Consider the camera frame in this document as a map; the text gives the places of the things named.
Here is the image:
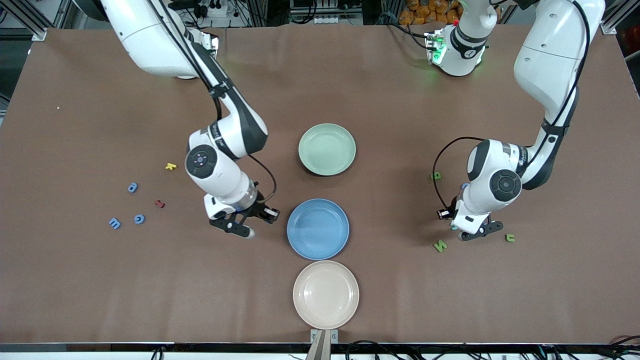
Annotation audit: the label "pale green plate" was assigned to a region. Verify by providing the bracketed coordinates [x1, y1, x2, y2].
[298, 123, 357, 177]

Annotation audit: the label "brown paper table cover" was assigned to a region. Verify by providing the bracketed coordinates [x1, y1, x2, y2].
[0, 25, 640, 345]

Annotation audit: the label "beige plate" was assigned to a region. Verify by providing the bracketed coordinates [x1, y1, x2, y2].
[292, 260, 360, 330]

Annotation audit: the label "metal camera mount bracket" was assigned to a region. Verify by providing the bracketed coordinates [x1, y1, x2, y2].
[306, 328, 339, 360]

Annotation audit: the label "white power strip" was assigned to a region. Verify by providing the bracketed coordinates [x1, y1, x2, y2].
[314, 14, 365, 26]

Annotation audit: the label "orange packets pile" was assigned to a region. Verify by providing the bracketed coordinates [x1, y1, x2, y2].
[399, 0, 463, 26]

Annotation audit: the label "blue plate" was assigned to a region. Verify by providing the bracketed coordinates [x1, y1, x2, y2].
[287, 198, 350, 261]

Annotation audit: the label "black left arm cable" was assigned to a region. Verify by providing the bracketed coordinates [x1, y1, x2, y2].
[432, 0, 593, 213]

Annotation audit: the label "black plugs on power strip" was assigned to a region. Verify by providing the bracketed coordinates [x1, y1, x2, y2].
[197, 0, 228, 18]

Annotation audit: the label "aluminium frame profile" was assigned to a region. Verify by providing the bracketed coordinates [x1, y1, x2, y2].
[600, 0, 640, 36]
[0, 0, 48, 42]

